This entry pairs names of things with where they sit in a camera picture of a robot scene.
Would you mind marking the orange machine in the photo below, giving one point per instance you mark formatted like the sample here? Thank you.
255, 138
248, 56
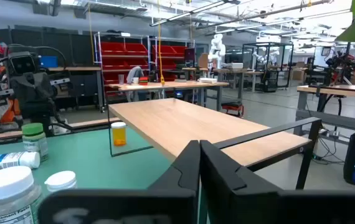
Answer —
11, 113

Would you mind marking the wooden desk black cabinet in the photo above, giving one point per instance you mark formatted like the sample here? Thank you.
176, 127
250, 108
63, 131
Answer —
74, 68

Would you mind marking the gummy vitamin bottle fruit label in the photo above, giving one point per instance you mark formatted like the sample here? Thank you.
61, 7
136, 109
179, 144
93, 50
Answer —
6, 186

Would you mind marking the red green stacked blocks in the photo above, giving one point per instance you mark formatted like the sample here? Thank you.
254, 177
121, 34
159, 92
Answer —
143, 81

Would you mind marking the green-capped medicine bottle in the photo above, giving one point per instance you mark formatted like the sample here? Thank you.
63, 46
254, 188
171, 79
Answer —
34, 143

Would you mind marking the long ceiling light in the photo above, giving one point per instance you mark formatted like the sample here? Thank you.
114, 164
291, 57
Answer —
193, 12

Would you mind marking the long wooden workbench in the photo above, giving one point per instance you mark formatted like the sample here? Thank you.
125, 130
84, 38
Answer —
171, 84

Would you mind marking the clear plastic cup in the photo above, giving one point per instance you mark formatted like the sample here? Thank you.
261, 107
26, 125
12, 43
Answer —
121, 79

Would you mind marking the white humanoid robot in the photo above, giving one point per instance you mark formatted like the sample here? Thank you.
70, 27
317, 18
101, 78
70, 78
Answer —
217, 49

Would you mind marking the wooden table under robot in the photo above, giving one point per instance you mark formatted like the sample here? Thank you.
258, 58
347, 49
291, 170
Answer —
227, 72

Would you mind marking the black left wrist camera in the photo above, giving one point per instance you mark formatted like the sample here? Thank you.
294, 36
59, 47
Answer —
23, 63

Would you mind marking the green table mat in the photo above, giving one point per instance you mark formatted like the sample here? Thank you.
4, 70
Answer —
87, 161

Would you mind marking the blue storage bin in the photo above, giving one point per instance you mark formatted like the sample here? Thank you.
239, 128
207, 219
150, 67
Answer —
48, 61

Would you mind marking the black robot arm on table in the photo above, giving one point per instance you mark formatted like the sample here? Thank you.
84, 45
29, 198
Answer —
345, 62

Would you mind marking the wooden table grey legs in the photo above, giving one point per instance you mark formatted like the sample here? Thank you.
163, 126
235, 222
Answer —
336, 91

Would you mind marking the chair with grey jacket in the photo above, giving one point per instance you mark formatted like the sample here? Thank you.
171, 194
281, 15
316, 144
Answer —
134, 76

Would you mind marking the white box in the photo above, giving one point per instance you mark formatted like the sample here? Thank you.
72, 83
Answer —
233, 65

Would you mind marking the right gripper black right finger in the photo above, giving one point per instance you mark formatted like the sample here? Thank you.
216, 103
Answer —
258, 205

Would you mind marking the small white bottle blue-striped label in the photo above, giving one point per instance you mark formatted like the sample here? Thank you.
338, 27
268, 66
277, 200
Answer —
60, 180

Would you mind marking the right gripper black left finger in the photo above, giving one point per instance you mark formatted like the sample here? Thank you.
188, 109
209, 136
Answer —
152, 205

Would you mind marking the white paper stack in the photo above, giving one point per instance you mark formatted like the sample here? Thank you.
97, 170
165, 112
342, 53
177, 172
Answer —
208, 80

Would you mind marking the red bin storage rack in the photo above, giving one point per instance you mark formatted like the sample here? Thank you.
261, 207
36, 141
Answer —
118, 49
168, 51

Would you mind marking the black cage frame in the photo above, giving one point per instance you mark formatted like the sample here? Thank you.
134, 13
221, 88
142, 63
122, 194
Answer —
267, 43

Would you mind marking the wooden shelf black metal frame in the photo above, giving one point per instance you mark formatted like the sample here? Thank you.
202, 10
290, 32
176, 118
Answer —
180, 124

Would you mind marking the white bottle blue barcode label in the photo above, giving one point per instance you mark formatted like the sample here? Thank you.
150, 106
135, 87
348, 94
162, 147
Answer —
12, 160

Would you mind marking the orange pill vial white cap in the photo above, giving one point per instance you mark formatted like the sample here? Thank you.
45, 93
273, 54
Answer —
119, 137

